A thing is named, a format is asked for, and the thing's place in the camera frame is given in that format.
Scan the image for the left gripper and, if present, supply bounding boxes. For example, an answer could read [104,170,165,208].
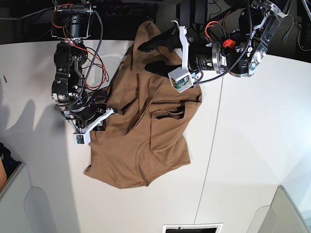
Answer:
[138,20,226,84]

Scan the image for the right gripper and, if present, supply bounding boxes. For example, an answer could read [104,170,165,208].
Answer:
[58,89,121,133]

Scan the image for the brown t-shirt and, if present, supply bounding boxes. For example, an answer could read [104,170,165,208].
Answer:
[84,21,202,189]

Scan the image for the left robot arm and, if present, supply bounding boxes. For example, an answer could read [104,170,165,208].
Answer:
[138,0,292,91]

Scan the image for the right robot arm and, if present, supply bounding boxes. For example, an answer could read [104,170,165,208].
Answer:
[51,0,109,133]

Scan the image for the black power adapter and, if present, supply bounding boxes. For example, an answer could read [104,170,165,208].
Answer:
[191,0,207,32]

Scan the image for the left grey chair back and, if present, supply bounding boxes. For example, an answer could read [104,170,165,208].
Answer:
[0,163,57,233]

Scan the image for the grey chair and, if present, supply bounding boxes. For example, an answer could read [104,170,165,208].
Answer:
[247,186,311,233]
[0,163,57,233]

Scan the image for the white framed floor vent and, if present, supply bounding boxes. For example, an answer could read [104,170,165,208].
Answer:
[162,223,223,233]

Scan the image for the right grey chair back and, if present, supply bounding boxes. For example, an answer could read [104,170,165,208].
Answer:
[247,186,311,233]

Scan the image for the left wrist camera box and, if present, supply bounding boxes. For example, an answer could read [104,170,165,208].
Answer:
[168,67,195,93]

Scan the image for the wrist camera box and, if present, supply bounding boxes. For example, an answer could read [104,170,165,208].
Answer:
[73,132,91,145]
[168,67,195,93]

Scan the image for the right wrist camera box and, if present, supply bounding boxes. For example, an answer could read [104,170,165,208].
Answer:
[73,132,91,145]

